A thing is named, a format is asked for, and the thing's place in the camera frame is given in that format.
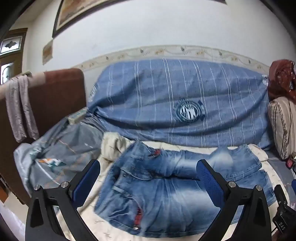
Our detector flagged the blue plaid bed cover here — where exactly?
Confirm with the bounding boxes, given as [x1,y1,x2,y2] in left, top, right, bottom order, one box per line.
[87,58,275,149]

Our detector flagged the pale green box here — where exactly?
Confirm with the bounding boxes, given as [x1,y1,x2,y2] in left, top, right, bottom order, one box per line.
[67,107,88,124]

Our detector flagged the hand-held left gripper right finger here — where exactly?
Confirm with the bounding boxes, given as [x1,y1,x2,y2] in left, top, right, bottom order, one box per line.
[196,159,271,241]

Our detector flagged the small wall picture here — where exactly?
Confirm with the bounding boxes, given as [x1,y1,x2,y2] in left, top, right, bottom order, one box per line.
[42,39,54,65]

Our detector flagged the cream leaf-print blanket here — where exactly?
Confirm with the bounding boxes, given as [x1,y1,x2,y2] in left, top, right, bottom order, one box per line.
[54,132,292,241]

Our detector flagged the red and black device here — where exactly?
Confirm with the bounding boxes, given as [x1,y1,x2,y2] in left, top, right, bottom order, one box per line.
[285,153,296,171]

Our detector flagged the large framed picture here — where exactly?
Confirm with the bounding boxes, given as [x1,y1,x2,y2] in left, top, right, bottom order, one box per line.
[52,0,227,39]

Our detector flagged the red-brown cloth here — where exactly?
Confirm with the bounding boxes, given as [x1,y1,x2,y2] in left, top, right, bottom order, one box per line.
[267,59,296,102]

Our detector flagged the blue denim pants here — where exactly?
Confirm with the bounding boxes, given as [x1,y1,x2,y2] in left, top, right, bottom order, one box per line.
[94,139,277,233]

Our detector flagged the grey hanging scarf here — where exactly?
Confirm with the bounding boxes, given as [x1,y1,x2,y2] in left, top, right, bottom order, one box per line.
[5,75,40,143]

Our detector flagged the striped beige pillow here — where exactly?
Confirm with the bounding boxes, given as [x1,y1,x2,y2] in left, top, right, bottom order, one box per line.
[268,96,296,160]

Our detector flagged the wooden door with glass panes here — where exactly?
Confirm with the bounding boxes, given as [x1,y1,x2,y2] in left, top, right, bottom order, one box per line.
[0,28,28,85]

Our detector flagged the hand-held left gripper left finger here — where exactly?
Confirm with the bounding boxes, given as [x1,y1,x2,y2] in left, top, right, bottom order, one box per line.
[25,159,101,241]

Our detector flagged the brown headboard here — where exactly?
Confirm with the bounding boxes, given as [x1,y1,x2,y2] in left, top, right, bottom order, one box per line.
[0,68,87,204]

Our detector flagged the grey printed bedsheet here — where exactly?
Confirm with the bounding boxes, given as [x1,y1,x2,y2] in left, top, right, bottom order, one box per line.
[13,111,296,204]

